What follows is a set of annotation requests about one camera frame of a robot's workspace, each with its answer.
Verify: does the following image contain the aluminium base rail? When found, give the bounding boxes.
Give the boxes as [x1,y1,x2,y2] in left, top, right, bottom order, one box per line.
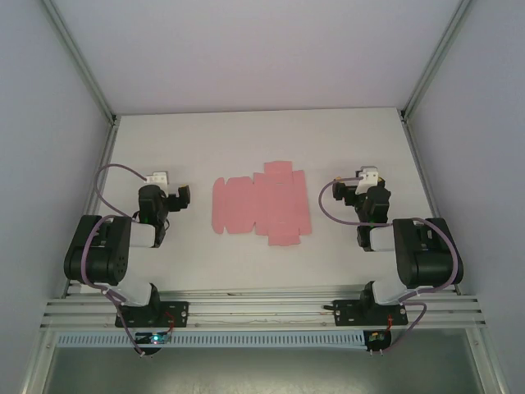
[39,282,487,332]

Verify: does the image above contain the right aluminium frame post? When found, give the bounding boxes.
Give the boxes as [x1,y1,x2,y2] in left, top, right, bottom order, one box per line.
[399,0,483,122]

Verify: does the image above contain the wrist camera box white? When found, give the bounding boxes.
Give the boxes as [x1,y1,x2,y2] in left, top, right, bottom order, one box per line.
[146,171,170,190]
[354,165,379,196]

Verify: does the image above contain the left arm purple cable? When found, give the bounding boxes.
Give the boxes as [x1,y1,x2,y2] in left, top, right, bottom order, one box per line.
[80,163,149,358]

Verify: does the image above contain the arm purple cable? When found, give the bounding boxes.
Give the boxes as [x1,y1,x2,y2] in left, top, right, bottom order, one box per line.
[319,175,459,355]
[80,163,149,358]

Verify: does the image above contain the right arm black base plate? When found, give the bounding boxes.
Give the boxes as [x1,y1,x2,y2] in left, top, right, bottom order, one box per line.
[334,299,409,328]

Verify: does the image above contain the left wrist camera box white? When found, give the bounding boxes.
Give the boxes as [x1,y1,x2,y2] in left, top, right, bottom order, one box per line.
[146,171,170,190]

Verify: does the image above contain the circuit board with green light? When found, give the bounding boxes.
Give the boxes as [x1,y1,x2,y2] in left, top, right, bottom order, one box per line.
[135,332,171,345]

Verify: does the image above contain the aluminium frame post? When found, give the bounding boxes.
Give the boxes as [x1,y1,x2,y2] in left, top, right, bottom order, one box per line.
[40,0,121,124]
[399,0,483,122]

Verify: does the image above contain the left aluminium side rail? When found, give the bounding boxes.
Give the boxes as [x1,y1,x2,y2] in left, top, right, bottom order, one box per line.
[61,117,121,300]

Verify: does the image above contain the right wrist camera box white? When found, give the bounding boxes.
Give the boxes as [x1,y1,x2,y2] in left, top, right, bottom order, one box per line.
[354,165,379,196]

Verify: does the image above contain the pink paper box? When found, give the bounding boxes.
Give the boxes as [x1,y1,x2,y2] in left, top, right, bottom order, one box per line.
[212,160,309,247]

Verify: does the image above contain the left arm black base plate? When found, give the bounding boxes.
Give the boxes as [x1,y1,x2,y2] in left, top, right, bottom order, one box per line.
[114,300,190,329]

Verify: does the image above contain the white slotted cable duct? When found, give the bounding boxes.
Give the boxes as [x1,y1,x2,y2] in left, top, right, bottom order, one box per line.
[55,331,368,348]

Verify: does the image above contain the left aluminium frame post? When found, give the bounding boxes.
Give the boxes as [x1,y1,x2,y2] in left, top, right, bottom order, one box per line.
[40,0,121,124]

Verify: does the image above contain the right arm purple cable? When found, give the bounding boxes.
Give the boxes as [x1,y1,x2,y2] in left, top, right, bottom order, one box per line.
[319,175,459,355]

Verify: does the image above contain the aluminium side rail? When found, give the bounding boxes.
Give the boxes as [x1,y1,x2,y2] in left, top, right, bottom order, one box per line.
[400,118,463,295]
[61,117,121,300]

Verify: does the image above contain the right aluminium side rail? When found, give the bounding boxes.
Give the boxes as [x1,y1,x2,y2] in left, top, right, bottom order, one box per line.
[400,118,463,295]

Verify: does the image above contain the grey metal panel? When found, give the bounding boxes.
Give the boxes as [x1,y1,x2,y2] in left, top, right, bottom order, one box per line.
[40,346,483,394]

